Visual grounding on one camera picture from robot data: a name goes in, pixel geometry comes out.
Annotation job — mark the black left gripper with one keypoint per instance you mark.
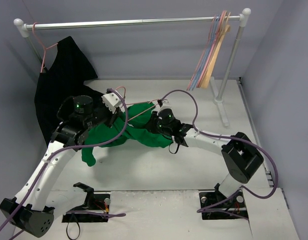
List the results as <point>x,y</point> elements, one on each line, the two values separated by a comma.
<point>110,117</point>

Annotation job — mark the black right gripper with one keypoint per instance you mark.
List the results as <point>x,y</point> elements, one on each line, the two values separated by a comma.
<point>154,119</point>

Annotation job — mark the green t shirt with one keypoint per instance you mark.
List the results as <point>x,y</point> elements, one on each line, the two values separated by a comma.
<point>135,130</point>

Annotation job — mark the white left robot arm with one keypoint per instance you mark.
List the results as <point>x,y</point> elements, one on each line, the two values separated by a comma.
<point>34,208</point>

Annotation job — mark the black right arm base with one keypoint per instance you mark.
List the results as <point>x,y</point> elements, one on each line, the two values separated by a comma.
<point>218,207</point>

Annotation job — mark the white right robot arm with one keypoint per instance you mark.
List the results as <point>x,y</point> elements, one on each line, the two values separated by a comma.
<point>242,160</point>

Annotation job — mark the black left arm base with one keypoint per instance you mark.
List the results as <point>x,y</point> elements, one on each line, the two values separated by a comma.
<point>98,202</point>

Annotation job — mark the black t shirt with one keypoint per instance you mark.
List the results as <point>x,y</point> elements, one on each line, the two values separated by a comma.
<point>64,78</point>

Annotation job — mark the beige plastic hanger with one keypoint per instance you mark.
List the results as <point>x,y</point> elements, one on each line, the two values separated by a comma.
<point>216,42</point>

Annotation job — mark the metal clothes rack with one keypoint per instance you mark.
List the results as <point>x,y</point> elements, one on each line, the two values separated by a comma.
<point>26,29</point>

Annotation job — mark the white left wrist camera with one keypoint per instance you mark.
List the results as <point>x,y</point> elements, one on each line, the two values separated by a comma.
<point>112,101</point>

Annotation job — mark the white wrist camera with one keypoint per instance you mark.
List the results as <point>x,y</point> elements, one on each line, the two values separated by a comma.
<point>112,101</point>
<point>165,105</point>

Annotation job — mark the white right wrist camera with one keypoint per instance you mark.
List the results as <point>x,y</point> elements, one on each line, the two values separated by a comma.
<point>165,105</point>

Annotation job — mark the blue wire hanger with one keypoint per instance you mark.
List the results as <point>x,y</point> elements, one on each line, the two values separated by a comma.
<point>203,59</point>

